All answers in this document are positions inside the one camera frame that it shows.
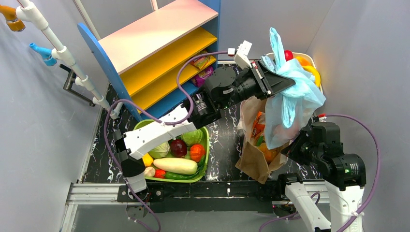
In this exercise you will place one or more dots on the orange snack bag top shelf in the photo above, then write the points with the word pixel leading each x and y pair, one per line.
pixel 269 154

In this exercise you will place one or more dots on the dark red onion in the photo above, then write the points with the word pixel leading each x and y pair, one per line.
pixel 178 148

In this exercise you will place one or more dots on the green chili pepper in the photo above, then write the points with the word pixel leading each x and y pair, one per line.
pixel 175 176

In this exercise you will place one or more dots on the green leaf sprig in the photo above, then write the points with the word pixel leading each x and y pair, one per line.
pixel 202 165

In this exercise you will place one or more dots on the purple snack bag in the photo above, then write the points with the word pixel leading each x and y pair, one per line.
pixel 199 79

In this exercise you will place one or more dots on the red bell pepper front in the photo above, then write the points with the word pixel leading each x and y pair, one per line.
pixel 160 174

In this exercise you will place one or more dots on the red apple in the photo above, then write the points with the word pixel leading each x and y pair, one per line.
pixel 288 55

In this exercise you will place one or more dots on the white fruit tray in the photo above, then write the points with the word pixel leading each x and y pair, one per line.
pixel 311 61

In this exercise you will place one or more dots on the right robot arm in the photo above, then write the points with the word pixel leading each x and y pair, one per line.
pixel 343 205

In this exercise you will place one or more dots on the white orange snack bag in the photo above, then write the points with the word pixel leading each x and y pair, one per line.
pixel 257 133

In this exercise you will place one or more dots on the yellow banana bunch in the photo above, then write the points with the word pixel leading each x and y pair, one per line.
pixel 315 73

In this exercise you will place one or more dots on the green cabbage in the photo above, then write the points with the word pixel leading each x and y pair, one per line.
pixel 192 138
pixel 160 151

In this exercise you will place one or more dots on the orange mango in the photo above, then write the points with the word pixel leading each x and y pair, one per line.
pixel 303 61

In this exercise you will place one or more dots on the green plastic vegetable bin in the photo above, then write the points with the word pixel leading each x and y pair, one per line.
pixel 205 143

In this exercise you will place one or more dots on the yellow bell pepper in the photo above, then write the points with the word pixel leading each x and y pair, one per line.
pixel 147 160

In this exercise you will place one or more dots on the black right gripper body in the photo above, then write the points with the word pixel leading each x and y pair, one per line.
pixel 299 145

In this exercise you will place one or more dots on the aluminium base frame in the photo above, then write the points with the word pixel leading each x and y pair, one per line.
pixel 202 206

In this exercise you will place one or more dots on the blue hook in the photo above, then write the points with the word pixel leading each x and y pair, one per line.
pixel 46 54

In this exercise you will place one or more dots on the white pipe stand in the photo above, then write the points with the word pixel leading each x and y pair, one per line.
pixel 28 11

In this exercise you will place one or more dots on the green red snack bag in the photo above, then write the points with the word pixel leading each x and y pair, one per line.
pixel 201 62

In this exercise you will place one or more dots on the blue yellow shelf unit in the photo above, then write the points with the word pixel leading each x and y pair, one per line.
pixel 147 61

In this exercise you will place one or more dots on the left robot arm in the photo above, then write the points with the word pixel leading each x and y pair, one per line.
pixel 132 145

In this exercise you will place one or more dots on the light blue plastic bag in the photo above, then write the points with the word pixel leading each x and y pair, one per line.
pixel 289 110

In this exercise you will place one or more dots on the orange hook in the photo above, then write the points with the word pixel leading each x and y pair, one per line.
pixel 12 21

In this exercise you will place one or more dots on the garlic bulb right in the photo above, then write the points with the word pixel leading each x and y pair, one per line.
pixel 149 172

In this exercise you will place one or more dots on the green cabbage near centre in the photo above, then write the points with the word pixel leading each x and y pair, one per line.
pixel 160 151

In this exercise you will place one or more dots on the white radish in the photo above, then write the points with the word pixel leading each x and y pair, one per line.
pixel 176 165

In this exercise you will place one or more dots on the green cabbage at back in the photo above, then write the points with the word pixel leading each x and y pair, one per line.
pixel 192 138

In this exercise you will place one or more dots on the small orange pumpkin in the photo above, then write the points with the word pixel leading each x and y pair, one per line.
pixel 197 151

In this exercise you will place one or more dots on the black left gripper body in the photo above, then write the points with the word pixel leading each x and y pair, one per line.
pixel 263 82

